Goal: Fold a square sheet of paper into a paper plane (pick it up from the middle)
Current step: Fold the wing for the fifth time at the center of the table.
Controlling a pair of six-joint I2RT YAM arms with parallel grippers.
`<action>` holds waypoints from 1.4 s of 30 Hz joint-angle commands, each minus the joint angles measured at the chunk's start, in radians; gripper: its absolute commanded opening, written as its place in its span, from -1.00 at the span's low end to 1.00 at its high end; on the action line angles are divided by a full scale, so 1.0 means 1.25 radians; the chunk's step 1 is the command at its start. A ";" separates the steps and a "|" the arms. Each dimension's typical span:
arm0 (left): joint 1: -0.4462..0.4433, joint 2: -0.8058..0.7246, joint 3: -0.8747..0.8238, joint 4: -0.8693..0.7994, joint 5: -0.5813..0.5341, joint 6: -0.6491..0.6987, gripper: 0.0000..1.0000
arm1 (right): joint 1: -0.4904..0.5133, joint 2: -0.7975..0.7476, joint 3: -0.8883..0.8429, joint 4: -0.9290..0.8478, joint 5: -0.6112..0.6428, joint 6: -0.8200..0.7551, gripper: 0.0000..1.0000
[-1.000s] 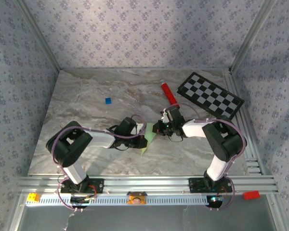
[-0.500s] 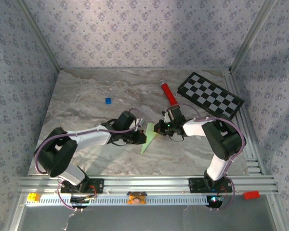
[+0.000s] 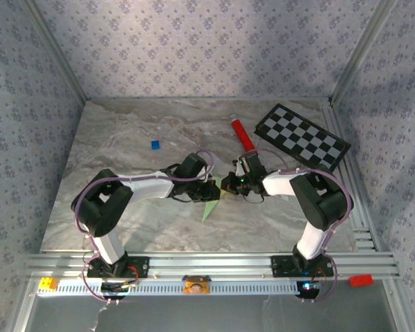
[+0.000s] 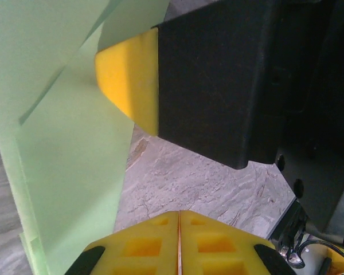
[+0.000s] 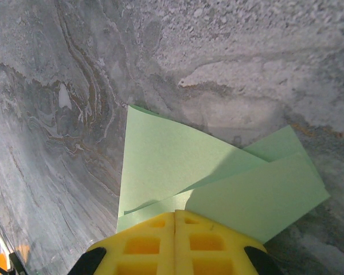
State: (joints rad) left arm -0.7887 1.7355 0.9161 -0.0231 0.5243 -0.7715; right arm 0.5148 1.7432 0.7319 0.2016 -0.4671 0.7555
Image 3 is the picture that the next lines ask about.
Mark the aluminium side rail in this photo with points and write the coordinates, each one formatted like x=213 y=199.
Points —
x=331 y=117

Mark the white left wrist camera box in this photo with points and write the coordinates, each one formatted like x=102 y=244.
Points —
x=204 y=173

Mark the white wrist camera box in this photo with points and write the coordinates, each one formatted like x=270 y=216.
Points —
x=238 y=168
x=204 y=173

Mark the aluminium frame post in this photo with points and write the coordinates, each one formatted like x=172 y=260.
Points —
x=363 y=48

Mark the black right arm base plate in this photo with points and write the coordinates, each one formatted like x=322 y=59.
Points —
x=280 y=266

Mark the red toy brick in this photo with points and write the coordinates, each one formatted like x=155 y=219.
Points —
x=361 y=280

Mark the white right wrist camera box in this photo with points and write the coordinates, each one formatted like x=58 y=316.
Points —
x=238 y=168

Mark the black and white checkerboard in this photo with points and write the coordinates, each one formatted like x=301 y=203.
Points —
x=297 y=135

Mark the grey metal panel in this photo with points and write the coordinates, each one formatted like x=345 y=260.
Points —
x=228 y=314

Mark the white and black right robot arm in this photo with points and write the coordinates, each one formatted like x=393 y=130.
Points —
x=320 y=200

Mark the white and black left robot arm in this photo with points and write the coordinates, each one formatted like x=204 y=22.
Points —
x=100 y=205

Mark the yellow toy brick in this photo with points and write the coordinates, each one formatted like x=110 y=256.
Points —
x=48 y=283

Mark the orange clamp on rail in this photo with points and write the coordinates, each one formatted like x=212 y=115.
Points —
x=196 y=285

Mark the long aluminium mounting rail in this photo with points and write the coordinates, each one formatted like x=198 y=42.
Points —
x=211 y=264

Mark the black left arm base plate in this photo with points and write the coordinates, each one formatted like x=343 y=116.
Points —
x=141 y=267

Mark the small blue block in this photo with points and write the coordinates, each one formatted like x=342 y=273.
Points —
x=155 y=145

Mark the light green paper sheet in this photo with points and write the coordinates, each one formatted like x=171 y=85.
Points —
x=210 y=209

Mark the red glitter tube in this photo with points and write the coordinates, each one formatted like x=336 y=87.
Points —
x=242 y=133

